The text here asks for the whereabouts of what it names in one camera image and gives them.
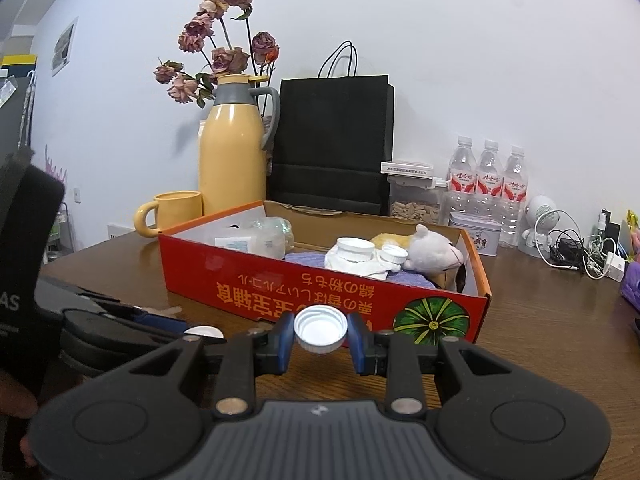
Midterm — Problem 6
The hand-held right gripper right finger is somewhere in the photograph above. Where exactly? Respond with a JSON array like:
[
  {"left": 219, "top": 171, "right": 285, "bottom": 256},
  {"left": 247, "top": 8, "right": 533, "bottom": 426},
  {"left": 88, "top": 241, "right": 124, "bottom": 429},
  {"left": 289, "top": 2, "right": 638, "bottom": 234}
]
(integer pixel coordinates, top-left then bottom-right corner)
[{"left": 346, "top": 312, "right": 531, "bottom": 418}]

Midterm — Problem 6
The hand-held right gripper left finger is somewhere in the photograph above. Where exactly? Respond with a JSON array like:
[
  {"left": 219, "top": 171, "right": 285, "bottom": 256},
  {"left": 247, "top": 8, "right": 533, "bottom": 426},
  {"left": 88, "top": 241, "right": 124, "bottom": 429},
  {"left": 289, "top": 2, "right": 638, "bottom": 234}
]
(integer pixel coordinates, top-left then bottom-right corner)
[{"left": 102, "top": 312, "right": 296, "bottom": 418}]

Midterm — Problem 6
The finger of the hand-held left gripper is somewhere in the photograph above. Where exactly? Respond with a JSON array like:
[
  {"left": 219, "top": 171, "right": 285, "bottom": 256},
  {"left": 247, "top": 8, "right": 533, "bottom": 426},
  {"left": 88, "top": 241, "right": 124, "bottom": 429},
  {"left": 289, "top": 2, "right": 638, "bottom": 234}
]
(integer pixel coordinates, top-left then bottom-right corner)
[
  {"left": 62, "top": 309, "right": 187, "bottom": 377},
  {"left": 75, "top": 287, "right": 191, "bottom": 337}
]

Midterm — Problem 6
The white ridged lid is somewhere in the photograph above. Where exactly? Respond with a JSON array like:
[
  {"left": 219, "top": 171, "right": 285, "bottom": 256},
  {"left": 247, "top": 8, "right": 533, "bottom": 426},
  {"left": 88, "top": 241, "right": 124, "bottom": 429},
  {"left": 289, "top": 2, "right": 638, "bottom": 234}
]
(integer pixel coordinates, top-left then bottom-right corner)
[{"left": 294, "top": 305, "right": 348, "bottom": 356}]

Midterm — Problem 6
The round white compact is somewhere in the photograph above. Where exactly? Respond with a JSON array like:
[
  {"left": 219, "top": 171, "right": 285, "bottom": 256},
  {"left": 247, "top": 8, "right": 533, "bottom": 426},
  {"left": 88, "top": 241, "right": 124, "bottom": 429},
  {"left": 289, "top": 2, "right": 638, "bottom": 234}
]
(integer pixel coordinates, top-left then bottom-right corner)
[{"left": 186, "top": 326, "right": 224, "bottom": 344}]

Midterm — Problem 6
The red cardboard box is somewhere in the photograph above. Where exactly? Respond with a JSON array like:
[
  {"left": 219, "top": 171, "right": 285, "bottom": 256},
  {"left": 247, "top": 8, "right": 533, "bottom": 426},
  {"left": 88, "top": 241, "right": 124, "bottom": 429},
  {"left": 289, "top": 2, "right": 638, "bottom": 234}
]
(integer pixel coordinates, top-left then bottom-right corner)
[{"left": 158, "top": 200, "right": 493, "bottom": 346}]

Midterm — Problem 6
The purple fabric pouch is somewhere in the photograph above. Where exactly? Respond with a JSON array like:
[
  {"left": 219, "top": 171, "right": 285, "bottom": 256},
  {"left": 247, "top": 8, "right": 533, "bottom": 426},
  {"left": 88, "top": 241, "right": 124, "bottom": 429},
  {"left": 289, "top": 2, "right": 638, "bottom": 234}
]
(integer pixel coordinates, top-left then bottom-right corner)
[{"left": 284, "top": 251, "right": 438, "bottom": 291}]

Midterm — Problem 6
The large white cap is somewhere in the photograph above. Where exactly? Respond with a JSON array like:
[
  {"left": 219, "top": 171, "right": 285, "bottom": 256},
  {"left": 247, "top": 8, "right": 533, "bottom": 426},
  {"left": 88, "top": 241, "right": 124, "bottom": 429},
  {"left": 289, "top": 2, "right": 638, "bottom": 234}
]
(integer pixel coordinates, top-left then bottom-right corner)
[{"left": 336, "top": 237, "right": 376, "bottom": 264}]

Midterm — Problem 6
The clear plastic jar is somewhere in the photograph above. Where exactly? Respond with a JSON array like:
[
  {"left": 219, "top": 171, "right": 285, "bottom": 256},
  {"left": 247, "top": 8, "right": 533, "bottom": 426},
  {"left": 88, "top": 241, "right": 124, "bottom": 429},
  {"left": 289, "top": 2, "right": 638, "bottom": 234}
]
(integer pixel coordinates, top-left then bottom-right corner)
[{"left": 214, "top": 220, "right": 281, "bottom": 260}]

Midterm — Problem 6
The yellow white plush toy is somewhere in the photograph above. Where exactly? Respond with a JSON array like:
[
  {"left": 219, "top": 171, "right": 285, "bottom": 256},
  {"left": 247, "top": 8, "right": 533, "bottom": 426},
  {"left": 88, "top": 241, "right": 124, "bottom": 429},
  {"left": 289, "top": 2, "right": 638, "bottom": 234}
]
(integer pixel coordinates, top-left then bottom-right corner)
[{"left": 370, "top": 224, "right": 466, "bottom": 277}]

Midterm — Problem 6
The person's left hand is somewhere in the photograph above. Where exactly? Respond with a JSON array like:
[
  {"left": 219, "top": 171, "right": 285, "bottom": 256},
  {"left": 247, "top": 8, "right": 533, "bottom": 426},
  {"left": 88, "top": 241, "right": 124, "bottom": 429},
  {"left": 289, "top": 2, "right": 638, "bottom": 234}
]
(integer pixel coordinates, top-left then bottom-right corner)
[{"left": 0, "top": 370, "right": 41, "bottom": 468}]

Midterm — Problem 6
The yellow mug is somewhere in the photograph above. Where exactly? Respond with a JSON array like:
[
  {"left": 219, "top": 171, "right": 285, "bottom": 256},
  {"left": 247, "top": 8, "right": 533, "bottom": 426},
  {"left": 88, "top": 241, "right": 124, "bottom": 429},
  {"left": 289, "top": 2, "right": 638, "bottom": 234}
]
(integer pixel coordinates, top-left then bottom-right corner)
[{"left": 133, "top": 191, "right": 203, "bottom": 237}]

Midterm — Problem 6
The clear nut container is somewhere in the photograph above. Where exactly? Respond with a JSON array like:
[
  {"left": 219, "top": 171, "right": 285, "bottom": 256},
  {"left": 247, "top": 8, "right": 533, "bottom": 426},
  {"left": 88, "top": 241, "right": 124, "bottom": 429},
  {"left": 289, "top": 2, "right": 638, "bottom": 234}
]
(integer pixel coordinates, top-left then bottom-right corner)
[{"left": 381, "top": 160, "right": 446, "bottom": 226}]

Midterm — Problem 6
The white tin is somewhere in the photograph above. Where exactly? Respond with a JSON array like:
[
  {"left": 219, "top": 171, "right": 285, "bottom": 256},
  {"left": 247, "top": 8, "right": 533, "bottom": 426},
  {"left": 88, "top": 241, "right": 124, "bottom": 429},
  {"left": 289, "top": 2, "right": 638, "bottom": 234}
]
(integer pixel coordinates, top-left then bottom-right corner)
[{"left": 448, "top": 211, "right": 501, "bottom": 257}]

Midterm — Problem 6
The yellow thermos jug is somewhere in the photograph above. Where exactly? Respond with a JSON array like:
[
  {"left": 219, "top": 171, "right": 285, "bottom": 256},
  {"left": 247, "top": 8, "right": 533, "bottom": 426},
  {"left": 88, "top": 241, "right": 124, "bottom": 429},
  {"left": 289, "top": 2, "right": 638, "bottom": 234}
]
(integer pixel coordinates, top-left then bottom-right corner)
[{"left": 198, "top": 74, "right": 281, "bottom": 217}]

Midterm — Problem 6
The black paper bag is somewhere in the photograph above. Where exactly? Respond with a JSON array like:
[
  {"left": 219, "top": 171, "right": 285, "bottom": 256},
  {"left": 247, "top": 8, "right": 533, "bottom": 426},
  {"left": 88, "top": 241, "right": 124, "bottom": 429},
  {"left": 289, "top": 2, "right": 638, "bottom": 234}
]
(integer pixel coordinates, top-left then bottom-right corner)
[{"left": 267, "top": 41, "right": 395, "bottom": 217}]

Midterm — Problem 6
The white robot-shaped gadget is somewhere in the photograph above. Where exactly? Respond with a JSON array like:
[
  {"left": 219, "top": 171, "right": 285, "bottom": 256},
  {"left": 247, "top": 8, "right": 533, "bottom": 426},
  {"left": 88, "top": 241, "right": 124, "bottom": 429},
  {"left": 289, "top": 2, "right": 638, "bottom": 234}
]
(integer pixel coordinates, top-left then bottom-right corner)
[{"left": 517, "top": 194, "right": 562, "bottom": 260}]

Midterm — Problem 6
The white charger plug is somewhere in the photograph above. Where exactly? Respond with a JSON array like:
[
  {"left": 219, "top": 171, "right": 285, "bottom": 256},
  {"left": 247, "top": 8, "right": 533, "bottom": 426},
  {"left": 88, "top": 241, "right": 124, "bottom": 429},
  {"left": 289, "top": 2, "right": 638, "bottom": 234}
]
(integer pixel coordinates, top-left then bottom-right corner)
[{"left": 602, "top": 252, "right": 629, "bottom": 283}]

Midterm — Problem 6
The dried rose bouquet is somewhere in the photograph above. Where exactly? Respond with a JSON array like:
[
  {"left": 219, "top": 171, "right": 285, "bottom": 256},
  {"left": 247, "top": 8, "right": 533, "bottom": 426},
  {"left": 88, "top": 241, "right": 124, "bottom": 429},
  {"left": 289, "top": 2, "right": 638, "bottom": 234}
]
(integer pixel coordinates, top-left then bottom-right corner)
[{"left": 153, "top": 0, "right": 281, "bottom": 108}]

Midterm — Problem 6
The black power adapter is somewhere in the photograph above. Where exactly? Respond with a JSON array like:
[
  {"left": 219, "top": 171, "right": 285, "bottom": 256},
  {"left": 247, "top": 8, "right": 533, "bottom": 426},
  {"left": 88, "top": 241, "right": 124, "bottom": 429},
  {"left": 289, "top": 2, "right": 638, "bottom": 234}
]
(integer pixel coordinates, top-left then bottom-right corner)
[{"left": 597, "top": 209, "right": 621, "bottom": 252}]

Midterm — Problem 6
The purple soft item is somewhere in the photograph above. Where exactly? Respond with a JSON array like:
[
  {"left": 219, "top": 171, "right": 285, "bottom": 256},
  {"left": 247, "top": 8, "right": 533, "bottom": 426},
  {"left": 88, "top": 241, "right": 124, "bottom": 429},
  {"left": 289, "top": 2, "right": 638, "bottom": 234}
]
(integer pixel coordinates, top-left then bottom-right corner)
[{"left": 620, "top": 262, "right": 640, "bottom": 312}]

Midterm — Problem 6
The yellow green snack packet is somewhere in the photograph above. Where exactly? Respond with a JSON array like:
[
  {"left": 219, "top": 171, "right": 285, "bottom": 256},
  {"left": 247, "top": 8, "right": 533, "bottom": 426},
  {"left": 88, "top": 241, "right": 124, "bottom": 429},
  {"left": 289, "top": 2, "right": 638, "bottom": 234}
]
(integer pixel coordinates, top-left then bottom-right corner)
[{"left": 625, "top": 210, "right": 640, "bottom": 262}]

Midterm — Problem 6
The wire rack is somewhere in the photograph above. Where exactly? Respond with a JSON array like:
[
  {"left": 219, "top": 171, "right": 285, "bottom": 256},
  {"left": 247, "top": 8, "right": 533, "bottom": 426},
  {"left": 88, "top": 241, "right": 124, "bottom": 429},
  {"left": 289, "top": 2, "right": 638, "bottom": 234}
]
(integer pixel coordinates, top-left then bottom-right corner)
[{"left": 46, "top": 200, "right": 77, "bottom": 263}]

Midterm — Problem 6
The wall notice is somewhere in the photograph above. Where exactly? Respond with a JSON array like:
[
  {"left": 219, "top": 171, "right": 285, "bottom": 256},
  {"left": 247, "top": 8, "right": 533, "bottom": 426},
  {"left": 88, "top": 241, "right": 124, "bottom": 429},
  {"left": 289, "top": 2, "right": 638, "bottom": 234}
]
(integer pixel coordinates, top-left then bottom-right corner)
[{"left": 51, "top": 17, "right": 79, "bottom": 76}]

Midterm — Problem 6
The black cable bundle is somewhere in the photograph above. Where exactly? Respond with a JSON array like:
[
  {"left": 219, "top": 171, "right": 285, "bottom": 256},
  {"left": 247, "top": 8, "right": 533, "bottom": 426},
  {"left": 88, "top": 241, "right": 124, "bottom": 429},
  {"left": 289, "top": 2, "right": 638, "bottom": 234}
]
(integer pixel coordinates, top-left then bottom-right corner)
[{"left": 552, "top": 230, "right": 589, "bottom": 267}]

